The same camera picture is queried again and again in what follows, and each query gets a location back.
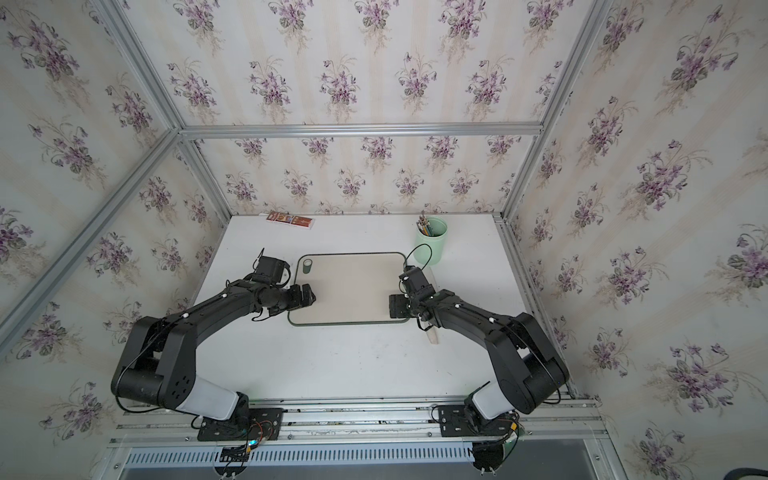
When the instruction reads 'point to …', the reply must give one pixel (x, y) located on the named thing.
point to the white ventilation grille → (362, 453)
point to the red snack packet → (284, 218)
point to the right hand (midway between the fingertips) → (403, 305)
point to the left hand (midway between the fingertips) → (306, 301)
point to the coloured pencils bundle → (424, 224)
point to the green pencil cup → (436, 242)
